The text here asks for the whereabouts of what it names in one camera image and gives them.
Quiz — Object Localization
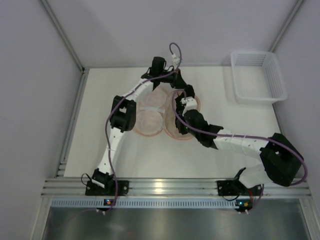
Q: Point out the peach floral mesh laundry bag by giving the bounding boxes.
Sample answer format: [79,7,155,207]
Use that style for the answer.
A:
[133,86,193,141]

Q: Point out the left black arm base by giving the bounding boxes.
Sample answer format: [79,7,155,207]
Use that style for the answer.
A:
[85,180,130,196]

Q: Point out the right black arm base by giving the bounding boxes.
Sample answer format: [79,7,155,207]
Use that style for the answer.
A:
[216,179,262,197]

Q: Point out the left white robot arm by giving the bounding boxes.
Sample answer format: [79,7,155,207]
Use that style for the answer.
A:
[90,53,195,189]

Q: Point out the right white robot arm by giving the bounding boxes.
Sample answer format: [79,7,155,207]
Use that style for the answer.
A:
[171,95,306,189]

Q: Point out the white plastic basket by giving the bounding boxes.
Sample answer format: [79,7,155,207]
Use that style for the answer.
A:
[230,50,288,105]

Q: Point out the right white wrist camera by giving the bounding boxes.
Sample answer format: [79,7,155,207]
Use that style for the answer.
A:
[180,96,199,116]

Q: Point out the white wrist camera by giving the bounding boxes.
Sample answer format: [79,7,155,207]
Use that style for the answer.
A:
[180,96,199,116]
[171,53,182,70]

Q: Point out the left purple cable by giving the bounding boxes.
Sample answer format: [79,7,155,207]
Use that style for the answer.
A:
[104,42,183,210]

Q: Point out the purple cable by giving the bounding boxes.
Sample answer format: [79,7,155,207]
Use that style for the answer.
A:
[173,89,309,211]
[104,42,183,210]

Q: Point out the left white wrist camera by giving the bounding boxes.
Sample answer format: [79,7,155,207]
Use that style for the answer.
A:
[171,53,182,70]

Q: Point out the white slotted cable duct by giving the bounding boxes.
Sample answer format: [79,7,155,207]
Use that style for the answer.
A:
[51,197,252,209]

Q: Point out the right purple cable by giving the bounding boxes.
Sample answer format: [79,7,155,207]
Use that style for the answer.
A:
[173,89,309,211]

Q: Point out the left aluminium frame post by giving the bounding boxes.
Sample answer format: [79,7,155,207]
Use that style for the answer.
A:
[38,0,85,73]

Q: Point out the aluminium frame post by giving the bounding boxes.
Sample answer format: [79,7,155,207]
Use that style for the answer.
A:
[268,0,306,53]
[38,0,85,73]

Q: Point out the right aluminium frame post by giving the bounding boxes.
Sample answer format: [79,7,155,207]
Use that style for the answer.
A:
[268,0,306,53]

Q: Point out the aluminium mounting rail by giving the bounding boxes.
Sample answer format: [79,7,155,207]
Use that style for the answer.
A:
[41,177,312,199]

